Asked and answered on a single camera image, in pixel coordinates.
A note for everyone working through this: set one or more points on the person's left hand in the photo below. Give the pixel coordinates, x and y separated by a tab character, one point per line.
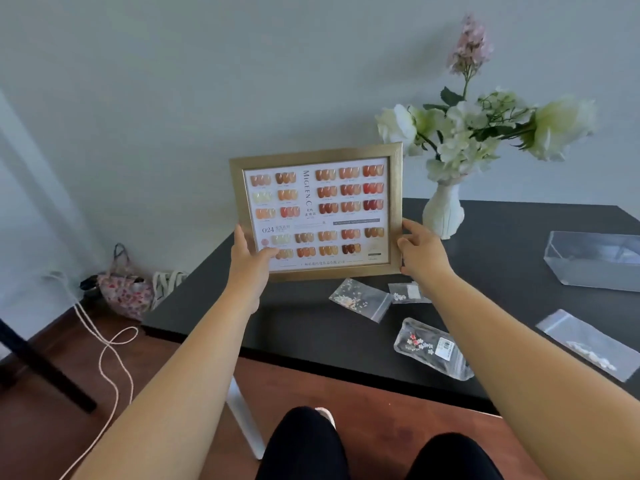
249	271

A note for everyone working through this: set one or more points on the person's right hand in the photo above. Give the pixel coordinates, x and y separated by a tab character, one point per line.
426	254

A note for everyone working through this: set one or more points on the person's left thumb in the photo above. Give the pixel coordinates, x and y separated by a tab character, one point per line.
266	253

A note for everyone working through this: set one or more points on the person's right thumb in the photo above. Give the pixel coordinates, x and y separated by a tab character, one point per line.
404	243

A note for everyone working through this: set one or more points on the gold framed nail colour chart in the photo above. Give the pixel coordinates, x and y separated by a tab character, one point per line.
320	211

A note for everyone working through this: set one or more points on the person's left forearm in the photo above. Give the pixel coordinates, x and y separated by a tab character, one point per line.
176	387

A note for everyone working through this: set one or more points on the person's right forearm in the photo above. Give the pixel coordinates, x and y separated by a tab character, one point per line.
537	378

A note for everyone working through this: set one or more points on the small bag of white flowers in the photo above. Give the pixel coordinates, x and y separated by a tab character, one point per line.
407	293

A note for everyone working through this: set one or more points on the white ribbed vase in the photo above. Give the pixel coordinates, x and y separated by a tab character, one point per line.
444	210

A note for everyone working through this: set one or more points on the small bag of pale beads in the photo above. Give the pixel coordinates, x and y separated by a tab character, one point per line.
360	298

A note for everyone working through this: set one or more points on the black table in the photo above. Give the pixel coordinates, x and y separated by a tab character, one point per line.
350	319

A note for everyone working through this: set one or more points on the white striped tote bag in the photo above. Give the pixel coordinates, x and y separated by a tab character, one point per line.
166	286

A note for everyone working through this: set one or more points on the clear packet of flower charms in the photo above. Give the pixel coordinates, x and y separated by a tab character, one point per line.
432	347

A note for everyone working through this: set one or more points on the floral fabric bag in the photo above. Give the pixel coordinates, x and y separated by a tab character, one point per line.
124	291

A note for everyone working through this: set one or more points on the white and pink flower bouquet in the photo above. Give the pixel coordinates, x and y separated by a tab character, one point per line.
480	114

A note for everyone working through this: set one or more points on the white table leg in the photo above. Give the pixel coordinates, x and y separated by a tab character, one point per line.
245	417

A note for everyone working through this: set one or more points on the clear acrylic box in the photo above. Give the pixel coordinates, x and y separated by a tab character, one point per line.
595	259

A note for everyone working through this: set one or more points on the person's left leg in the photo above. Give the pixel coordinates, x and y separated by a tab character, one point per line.
302	447

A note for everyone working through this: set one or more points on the person's leg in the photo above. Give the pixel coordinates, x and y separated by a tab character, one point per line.
452	459
302	447

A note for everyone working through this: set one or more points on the long clear bag white pieces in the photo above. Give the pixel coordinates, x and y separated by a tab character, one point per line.
590	343

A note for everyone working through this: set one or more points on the person's right leg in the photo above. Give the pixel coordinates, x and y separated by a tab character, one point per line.
452	459

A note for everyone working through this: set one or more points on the black metal stand leg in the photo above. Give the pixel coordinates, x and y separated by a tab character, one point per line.
45	367

